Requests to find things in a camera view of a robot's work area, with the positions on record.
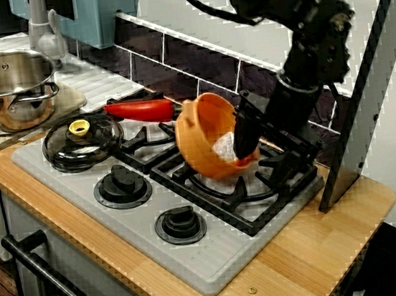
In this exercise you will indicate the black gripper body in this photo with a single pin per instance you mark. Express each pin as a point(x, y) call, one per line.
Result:
point(297, 107)

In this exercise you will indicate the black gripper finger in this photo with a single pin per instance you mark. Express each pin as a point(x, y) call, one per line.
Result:
point(245, 135)
point(276, 167)

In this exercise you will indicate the orange plastic pot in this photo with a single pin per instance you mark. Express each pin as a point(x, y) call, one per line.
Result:
point(197, 144)

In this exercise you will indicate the black burner grate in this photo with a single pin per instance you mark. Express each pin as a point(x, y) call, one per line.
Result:
point(233, 198)
point(135, 141)

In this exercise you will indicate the black side panel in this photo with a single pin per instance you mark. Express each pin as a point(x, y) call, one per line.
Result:
point(362, 99)

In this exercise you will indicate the dark tile backsplash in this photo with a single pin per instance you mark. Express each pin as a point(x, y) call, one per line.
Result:
point(210, 70)

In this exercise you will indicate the red toy pepper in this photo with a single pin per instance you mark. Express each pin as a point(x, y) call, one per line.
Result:
point(139, 110)

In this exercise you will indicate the black stove knob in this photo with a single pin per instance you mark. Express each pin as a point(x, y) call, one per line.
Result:
point(180, 224)
point(121, 186)

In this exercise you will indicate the brass screw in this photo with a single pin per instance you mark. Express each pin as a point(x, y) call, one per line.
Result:
point(252, 290)

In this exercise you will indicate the white ribbed sink drainboard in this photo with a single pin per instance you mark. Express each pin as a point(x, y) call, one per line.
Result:
point(103, 83)

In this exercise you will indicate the grey toy stove plate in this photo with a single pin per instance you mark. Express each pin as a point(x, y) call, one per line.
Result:
point(121, 233)

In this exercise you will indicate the glass lid yellow knob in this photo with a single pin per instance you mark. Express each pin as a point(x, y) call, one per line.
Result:
point(83, 151)

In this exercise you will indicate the light wooden cutting board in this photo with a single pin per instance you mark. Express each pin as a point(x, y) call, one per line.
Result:
point(67, 99)

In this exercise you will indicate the teal plastic box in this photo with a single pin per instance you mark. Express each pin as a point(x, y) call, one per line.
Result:
point(102, 15)

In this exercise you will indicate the white toy kitchen cabinet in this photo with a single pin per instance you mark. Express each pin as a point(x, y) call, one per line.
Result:
point(70, 259)

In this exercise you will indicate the stainless steel pot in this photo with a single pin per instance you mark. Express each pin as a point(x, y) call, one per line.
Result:
point(1, 74)

